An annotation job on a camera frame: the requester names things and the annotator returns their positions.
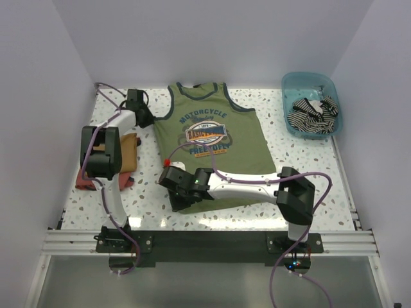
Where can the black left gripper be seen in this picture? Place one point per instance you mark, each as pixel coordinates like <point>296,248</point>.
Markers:
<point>149,119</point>

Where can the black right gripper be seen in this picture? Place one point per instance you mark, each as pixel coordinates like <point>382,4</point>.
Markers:
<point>176,206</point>

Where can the olive green tank top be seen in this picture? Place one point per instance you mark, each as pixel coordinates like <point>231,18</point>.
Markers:
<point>204,125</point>

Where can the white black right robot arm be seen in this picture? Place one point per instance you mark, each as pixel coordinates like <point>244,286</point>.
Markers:
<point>289,190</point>

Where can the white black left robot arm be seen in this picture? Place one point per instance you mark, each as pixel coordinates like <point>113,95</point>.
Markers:
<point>100,153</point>

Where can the folded mustard orange tank top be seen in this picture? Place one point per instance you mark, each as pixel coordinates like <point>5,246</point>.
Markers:
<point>128,145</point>

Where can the black white striped tank top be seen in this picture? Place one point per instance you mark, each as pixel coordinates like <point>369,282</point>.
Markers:
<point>314,116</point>

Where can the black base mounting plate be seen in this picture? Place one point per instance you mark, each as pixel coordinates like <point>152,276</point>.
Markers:
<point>148,248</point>

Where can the translucent blue plastic bin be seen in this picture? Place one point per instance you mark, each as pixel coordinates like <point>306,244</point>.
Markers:
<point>314,86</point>

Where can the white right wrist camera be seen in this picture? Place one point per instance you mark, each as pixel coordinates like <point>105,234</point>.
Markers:
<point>175,165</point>

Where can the aluminium front frame rail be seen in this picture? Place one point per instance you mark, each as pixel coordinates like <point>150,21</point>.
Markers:
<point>335,243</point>

